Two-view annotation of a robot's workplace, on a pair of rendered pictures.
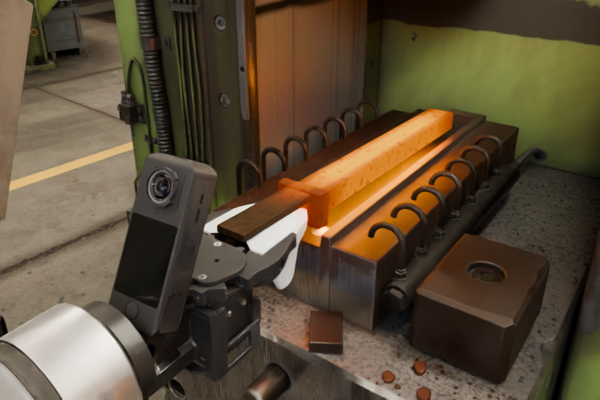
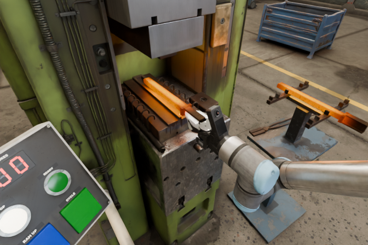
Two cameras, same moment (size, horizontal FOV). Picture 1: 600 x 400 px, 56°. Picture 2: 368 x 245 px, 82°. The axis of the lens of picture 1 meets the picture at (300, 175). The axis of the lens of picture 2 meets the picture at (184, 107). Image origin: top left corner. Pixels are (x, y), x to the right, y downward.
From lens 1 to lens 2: 0.73 m
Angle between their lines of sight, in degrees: 62
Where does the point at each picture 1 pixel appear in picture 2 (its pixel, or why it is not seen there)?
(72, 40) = not seen: outside the picture
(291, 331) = (194, 135)
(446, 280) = (204, 104)
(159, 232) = (220, 120)
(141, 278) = (222, 129)
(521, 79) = (139, 61)
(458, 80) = (123, 69)
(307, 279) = (185, 125)
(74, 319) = (233, 138)
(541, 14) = not seen: hidden behind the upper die
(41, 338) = (238, 142)
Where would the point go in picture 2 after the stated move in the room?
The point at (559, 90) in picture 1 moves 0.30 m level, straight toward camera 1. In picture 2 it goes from (148, 60) to (188, 77)
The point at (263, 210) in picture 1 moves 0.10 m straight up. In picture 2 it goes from (195, 113) to (195, 89)
